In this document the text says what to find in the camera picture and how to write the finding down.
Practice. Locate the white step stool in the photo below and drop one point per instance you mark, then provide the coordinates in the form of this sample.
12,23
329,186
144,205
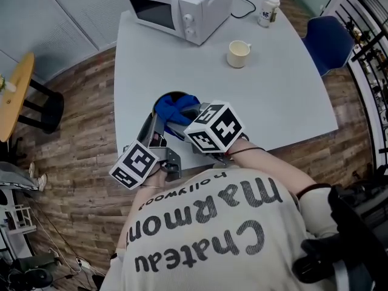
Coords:
18,220

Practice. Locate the blue cloth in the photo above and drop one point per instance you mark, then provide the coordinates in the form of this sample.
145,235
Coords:
172,108

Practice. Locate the round wooden table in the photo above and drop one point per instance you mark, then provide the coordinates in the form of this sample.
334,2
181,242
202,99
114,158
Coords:
15,102

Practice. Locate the person's left forearm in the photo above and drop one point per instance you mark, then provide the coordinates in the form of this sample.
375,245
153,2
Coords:
153,177

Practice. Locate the white lidded paper cup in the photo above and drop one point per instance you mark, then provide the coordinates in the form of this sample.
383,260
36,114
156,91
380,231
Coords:
268,11

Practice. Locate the black metal rack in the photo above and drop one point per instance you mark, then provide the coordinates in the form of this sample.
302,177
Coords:
366,56

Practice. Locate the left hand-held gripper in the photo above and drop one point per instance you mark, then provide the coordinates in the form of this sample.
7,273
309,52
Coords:
133,162

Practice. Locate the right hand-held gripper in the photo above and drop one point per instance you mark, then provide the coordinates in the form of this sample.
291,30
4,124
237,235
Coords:
218,126

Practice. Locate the tan bowl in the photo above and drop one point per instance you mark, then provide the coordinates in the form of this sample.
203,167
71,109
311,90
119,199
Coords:
169,95

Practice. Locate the blue chair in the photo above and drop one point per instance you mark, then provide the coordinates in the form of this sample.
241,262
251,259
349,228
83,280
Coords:
329,44

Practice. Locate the person's right forearm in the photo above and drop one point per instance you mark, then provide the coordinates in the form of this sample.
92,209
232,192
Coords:
272,165

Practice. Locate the white power strip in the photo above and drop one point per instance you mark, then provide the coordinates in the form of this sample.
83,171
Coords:
83,263

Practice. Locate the white vase with yellow flowers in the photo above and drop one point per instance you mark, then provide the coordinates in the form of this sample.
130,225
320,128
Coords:
7,85

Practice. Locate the cream mug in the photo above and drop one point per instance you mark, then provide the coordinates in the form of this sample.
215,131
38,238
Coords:
238,54

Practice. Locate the white microwave oven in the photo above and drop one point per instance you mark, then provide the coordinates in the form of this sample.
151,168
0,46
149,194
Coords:
182,8

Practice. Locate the black backpack harness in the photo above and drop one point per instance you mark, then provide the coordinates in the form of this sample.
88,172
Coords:
348,238

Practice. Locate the person's white printed t-shirt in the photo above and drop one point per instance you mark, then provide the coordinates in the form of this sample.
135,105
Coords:
212,238

